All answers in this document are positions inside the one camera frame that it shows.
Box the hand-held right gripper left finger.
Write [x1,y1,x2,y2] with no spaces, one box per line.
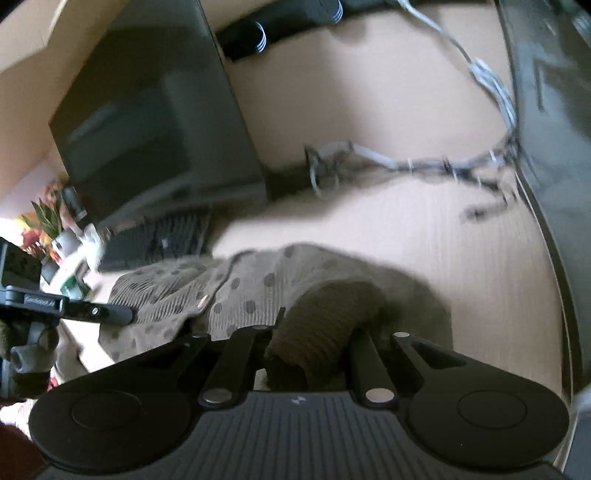
[152,326,276,409]

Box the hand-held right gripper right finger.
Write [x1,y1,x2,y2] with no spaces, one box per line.
[350,330,467,409]

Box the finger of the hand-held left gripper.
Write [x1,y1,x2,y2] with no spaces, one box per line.
[59,299,138,326]

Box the brown knit garment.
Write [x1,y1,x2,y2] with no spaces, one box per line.
[263,277,389,391]

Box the beige dotted garment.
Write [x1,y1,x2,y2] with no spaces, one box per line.
[98,242,416,376]

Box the person's left hand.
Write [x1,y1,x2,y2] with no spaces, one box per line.
[0,320,62,400]

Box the green lid jar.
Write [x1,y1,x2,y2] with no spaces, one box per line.
[59,271,94,302]

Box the white crumpled bag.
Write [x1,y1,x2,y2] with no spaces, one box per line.
[45,225,108,288]

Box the grey bottle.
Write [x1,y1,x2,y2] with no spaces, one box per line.
[62,185,89,225]

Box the black keyboard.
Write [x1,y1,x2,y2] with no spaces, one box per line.
[99,210,213,273]

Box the black curved monitor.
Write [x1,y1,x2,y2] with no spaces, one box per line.
[48,0,269,223]

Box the tangle of cables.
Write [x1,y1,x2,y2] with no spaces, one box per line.
[304,134,533,223]

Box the white plug and cable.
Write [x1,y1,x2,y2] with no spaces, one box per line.
[397,0,519,136]

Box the black wall power strip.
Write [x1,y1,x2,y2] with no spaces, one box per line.
[215,0,345,62]

